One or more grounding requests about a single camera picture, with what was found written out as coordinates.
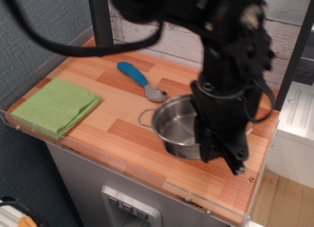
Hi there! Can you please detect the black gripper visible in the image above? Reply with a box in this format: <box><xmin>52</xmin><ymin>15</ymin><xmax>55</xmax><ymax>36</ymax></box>
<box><xmin>190</xmin><ymin>72</ymin><xmax>262</xmax><ymax>177</ymax></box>

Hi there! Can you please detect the stainless steel pot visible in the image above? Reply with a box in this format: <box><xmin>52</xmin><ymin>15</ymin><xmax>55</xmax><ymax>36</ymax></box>
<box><xmin>138</xmin><ymin>93</ymin><xmax>256</xmax><ymax>161</ymax></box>

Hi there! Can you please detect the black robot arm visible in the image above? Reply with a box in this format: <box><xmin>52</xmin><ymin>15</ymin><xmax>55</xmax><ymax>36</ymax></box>
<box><xmin>111</xmin><ymin>0</ymin><xmax>275</xmax><ymax>175</ymax></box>

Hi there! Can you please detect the green folded napkin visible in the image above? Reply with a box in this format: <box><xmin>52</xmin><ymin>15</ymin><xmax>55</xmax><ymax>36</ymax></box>
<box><xmin>11</xmin><ymin>78</ymin><xmax>101</xmax><ymax>141</ymax></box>

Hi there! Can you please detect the white toy sink unit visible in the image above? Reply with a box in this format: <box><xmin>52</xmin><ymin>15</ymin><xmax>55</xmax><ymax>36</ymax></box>
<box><xmin>266</xmin><ymin>82</ymin><xmax>314</xmax><ymax>188</ymax></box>

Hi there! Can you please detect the silver dispenser button panel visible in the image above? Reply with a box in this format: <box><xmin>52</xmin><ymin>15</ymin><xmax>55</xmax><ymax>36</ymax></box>
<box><xmin>101</xmin><ymin>185</ymin><xmax>162</xmax><ymax>227</ymax></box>

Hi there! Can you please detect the grey toy fridge cabinet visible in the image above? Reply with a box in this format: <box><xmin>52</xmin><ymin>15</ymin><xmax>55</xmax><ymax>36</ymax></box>
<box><xmin>47</xmin><ymin>144</ymin><xmax>227</xmax><ymax>227</ymax></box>

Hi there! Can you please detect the clear acrylic edge guard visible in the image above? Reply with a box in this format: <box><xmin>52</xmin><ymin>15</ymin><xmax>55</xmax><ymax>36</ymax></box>
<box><xmin>0</xmin><ymin>111</ymin><xmax>279</xmax><ymax>227</ymax></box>

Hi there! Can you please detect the black yellow object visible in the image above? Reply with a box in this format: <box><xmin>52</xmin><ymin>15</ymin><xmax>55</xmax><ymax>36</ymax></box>
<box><xmin>0</xmin><ymin>196</ymin><xmax>50</xmax><ymax>227</ymax></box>

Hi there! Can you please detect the blue handled metal spoon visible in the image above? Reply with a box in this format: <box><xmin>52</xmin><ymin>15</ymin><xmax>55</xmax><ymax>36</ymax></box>
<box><xmin>117</xmin><ymin>62</ymin><xmax>168</xmax><ymax>102</ymax></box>

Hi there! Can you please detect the dark right shelf post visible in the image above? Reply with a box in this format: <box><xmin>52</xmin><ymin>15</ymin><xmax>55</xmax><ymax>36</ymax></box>
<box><xmin>274</xmin><ymin>0</ymin><xmax>314</xmax><ymax>111</ymax></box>

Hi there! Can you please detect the dark shelf post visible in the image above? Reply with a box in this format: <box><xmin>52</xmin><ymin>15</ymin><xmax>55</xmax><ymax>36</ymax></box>
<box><xmin>89</xmin><ymin>0</ymin><xmax>114</xmax><ymax>46</ymax></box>
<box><xmin>274</xmin><ymin>0</ymin><xmax>314</xmax><ymax>111</ymax></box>

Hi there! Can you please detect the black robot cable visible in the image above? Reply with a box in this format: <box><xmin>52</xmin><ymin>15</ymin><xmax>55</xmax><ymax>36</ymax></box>
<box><xmin>0</xmin><ymin>0</ymin><xmax>163</xmax><ymax>57</ymax></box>

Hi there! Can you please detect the dark left shelf post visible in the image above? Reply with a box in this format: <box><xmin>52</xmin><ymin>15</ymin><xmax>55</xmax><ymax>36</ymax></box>
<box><xmin>89</xmin><ymin>0</ymin><xmax>114</xmax><ymax>46</ymax></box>

